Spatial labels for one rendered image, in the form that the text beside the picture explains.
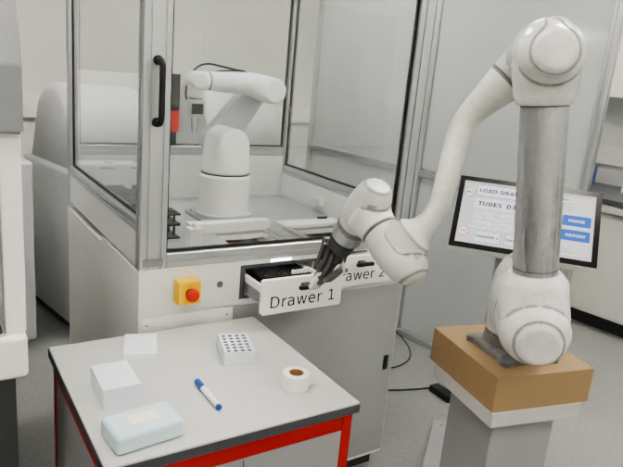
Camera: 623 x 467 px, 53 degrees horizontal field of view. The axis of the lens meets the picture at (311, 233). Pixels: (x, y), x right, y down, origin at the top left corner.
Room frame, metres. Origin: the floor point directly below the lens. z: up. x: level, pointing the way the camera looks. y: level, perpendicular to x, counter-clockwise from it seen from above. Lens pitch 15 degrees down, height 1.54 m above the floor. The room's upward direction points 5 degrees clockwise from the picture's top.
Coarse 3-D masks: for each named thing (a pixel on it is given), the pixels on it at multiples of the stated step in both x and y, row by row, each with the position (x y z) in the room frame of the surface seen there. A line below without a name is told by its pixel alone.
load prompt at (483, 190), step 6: (480, 186) 2.38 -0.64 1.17; (486, 186) 2.37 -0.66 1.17; (492, 186) 2.37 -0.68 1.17; (498, 186) 2.36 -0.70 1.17; (480, 192) 2.36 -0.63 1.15; (486, 192) 2.36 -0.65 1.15; (492, 192) 2.35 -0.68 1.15; (498, 192) 2.35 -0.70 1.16; (504, 192) 2.34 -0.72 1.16; (510, 192) 2.34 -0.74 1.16; (504, 198) 2.33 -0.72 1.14; (510, 198) 2.32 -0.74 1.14
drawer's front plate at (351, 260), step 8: (352, 256) 2.08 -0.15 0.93; (360, 256) 2.09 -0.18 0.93; (368, 256) 2.11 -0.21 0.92; (352, 264) 2.08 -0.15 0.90; (376, 264) 2.14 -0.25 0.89; (344, 272) 2.06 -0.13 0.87; (352, 272) 2.08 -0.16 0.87; (360, 272) 2.10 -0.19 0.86; (376, 272) 2.14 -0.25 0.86; (384, 272) 2.16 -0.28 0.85; (344, 280) 2.06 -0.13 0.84; (352, 280) 2.08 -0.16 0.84; (360, 280) 2.10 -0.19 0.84; (368, 280) 2.12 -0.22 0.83; (376, 280) 2.14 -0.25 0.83; (384, 280) 2.16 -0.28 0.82
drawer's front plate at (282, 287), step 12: (288, 276) 1.79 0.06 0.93; (300, 276) 1.81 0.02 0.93; (312, 276) 1.82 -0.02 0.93; (264, 288) 1.73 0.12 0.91; (276, 288) 1.75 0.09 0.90; (288, 288) 1.78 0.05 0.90; (324, 288) 1.85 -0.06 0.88; (336, 288) 1.88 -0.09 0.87; (264, 300) 1.73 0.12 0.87; (276, 300) 1.76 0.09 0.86; (288, 300) 1.78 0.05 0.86; (312, 300) 1.83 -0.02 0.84; (324, 300) 1.86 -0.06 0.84; (336, 300) 1.88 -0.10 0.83; (264, 312) 1.73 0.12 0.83; (276, 312) 1.76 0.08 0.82
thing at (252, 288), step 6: (300, 264) 2.04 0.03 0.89; (312, 270) 1.98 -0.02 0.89; (246, 276) 1.86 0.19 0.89; (246, 282) 1.86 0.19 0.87; (252, 282) 1.83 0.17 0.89; (258, 282) 1.81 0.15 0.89; (246, 288) 1.85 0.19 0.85; (252, 288) 1.82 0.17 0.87; (258, 288) 1.79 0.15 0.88; (246, 294) 1.86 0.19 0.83; (252, 294) 1.82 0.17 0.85; (258, 294) 1.79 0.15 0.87; (258, 300) 1.78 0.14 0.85
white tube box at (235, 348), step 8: (224, 336) 1.62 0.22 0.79; (232, 336) 1.61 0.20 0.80; (240, 336) 1.62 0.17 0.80; (224, 344) 1.56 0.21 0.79; (232, 344) 1.57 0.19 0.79; (240, 344) 1.58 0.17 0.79; (248, 344) 1.58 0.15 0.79; (224, 352) 1.51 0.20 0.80; (232, 352) 1.51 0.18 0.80; (240, 352) 1.52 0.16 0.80; (248, 352) 1.53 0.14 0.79; (224, 360) 1.51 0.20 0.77; (232, 360) 1.51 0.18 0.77; (240, 360) 1.52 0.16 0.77; (248, 360) 1.53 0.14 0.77
